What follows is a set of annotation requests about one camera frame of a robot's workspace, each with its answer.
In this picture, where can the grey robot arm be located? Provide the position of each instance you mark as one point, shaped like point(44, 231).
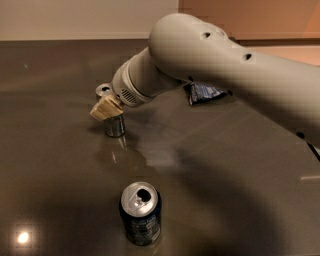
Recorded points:
point(182, 48)

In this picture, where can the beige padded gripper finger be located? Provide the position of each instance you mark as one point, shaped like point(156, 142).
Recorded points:
point(107, 107)

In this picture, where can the slim silver redbull can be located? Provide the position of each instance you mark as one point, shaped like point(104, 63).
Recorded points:
point(114, 126)

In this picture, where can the crumpled blue chip bag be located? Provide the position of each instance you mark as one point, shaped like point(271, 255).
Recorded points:
point(200, 93)

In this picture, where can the dark blue soda can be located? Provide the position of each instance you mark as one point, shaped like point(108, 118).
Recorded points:
point(140, 208)

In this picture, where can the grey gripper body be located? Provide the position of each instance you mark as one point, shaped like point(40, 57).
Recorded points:
point(123, 87)

